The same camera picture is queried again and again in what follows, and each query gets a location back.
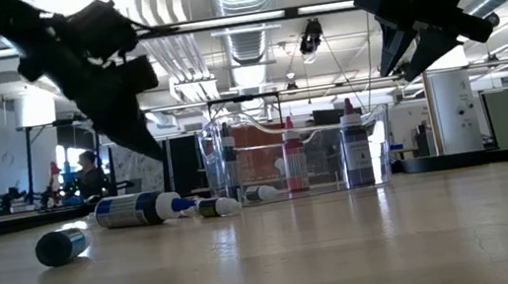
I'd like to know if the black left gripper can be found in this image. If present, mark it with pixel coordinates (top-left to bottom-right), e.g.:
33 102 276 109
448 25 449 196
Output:
15 25 166 178

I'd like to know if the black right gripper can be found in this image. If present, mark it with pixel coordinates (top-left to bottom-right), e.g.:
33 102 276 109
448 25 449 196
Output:
369 0 501 87

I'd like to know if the large blue food coloring bottle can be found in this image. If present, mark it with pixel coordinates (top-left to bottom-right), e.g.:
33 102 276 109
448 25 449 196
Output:
91 184 200 234

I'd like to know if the large purple food coloring bottle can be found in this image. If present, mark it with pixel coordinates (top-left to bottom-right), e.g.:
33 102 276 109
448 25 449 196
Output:
334 95 377 189

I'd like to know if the small black food coloring bottle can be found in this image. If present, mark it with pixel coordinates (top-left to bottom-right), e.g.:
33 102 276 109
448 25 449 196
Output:
31 224 97 271

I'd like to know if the large red food coloring bottle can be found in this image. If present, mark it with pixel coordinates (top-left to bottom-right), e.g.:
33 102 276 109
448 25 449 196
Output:
277 113 312 194

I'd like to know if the small brown food coloring bottle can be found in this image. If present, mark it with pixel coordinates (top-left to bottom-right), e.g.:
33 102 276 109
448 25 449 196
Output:
193 192 245 222

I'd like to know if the white patterned board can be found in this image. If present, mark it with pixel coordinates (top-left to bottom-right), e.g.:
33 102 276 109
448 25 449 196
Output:
108 137 168 198

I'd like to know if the person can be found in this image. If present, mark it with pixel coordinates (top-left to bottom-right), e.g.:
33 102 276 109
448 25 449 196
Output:
71 147 111 203

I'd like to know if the white cylindrical column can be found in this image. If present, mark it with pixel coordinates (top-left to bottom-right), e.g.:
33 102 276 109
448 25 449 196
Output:
427 66 485 158

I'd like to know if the white hanging cylinder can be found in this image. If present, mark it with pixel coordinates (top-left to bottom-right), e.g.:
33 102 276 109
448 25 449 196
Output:
11 90 59 130

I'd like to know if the clear plastic bin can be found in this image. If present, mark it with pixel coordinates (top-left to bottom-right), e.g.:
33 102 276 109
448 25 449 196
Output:
194 92 399 213

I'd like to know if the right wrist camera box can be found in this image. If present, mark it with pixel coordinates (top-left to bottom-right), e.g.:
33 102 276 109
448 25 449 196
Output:
351 0 422 34

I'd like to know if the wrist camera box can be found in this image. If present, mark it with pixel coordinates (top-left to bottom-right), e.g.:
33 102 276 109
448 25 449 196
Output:
351 0 422 34
114 52 162 98

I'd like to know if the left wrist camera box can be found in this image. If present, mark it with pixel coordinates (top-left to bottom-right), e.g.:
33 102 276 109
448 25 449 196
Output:
114 52 162 98

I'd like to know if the black frame-mounted camera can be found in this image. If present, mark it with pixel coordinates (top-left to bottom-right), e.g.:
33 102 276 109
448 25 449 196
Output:
294 16 327 58

